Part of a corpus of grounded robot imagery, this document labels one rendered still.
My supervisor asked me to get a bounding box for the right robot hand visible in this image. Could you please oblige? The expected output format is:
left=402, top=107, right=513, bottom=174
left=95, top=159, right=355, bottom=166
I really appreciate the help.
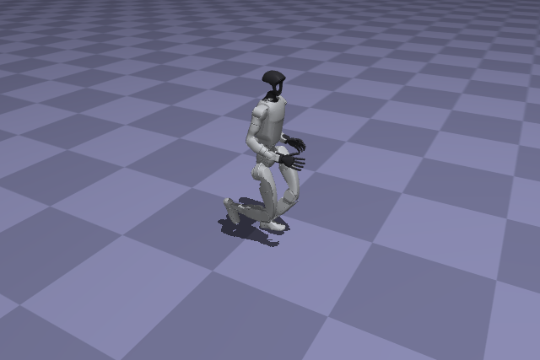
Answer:
left=274, top=153, right=305, bottom=171

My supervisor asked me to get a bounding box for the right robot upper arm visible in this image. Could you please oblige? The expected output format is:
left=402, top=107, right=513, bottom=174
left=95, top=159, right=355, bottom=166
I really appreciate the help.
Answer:
left=246, top=105, right=268, bottom=147

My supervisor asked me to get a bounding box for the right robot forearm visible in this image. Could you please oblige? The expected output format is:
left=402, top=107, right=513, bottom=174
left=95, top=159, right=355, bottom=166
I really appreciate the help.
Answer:
left=247, top=138, right=280, bottom=162

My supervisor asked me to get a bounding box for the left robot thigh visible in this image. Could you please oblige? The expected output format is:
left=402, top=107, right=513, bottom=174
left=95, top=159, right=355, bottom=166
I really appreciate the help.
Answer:
left=275, top=146, right=300, bottom=202

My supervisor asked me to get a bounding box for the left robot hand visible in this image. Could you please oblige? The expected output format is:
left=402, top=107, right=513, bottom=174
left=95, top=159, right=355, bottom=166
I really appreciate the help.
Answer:
left=282, top=134, right=305, bottom=153

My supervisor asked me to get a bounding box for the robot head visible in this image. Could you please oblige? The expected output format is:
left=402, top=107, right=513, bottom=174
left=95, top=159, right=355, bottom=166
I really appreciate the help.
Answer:
left=262, top=71, right=285, bottom=103

